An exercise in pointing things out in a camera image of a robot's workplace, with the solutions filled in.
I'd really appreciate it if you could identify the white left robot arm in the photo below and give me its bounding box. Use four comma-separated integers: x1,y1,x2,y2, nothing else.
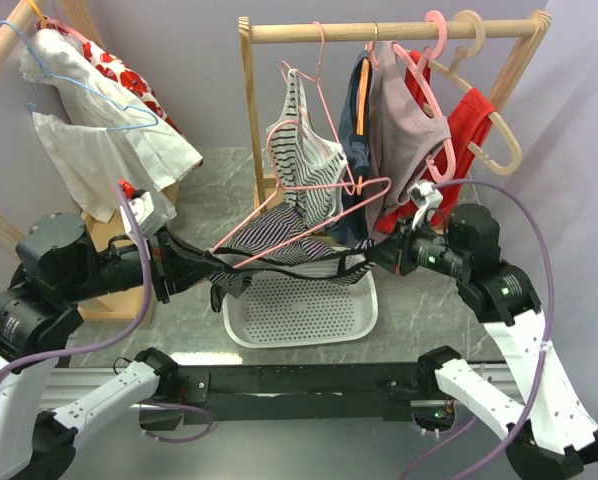
0,213,222,479

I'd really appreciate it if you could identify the wooden clothes rack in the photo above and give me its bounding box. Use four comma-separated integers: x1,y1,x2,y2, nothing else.
238,10,551,214
0,0,180,324

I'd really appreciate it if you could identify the black striped tank top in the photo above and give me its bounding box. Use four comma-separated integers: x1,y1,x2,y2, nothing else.
209,202,375,313

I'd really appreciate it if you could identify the white perforated plastic basket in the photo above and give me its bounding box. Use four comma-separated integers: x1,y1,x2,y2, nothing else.
222,273,378,349

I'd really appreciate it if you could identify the blue wire hanger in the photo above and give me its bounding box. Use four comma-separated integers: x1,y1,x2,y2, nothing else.
0,19,159,134

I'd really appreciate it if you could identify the pink wire hanger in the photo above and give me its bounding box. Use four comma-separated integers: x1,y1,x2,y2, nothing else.
211,119,391,267
280,20,358,197

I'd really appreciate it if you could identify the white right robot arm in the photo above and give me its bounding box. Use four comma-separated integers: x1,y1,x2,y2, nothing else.
367,204,598,479

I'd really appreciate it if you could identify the wooden clothes rack left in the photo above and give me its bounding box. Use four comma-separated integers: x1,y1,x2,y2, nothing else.
0,0,180,324

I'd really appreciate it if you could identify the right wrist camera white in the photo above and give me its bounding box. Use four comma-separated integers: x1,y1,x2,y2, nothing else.
408,180,443,230

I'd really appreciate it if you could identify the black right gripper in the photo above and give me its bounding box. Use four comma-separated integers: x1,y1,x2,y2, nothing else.
363,212,469,277

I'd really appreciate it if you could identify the wooden clothes rack centre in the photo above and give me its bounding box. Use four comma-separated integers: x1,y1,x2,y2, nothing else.
238,10,551,214

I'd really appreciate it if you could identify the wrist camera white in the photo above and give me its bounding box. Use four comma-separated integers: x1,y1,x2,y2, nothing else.
408,180,443,230
118,179,177,238

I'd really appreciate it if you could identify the white striped tank top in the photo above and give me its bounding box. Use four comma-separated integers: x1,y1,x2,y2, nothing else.
266,69,348,229

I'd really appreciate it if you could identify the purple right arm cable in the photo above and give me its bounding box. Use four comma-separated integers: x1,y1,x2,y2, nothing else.
396,178,555,480

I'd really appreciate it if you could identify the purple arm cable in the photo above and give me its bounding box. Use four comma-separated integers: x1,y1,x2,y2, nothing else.
396,178,555,480
0,187,215,444

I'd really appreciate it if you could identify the white dress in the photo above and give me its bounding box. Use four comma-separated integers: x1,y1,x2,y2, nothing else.
20,28,203,222

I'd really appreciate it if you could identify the red floral white garment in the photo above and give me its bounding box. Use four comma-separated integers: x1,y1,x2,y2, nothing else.
81,38,185,136

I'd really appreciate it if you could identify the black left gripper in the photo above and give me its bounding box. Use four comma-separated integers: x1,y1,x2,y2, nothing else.
61,218,225,300

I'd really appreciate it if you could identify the beige wooden hanger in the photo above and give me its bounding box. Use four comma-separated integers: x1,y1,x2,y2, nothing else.
430,10,523,176

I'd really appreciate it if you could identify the red tank top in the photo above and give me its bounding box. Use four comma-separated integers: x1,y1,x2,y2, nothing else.
374,68,496,234

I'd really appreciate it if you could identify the navy blue tank top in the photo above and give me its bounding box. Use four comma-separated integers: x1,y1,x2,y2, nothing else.
328,50,372,246

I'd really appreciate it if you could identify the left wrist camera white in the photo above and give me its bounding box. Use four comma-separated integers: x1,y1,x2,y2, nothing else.
118,179,177,238

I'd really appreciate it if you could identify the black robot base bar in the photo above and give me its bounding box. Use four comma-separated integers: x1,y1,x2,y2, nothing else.
134,348,446,424

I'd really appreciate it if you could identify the mauve tank top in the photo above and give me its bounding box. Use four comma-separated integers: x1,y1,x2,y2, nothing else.
365,42,450,240

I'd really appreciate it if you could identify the orange plastic hanger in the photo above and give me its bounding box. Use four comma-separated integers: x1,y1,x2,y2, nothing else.
354,57,371,196

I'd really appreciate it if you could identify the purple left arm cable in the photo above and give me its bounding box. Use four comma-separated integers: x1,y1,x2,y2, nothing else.
0,187,215,444

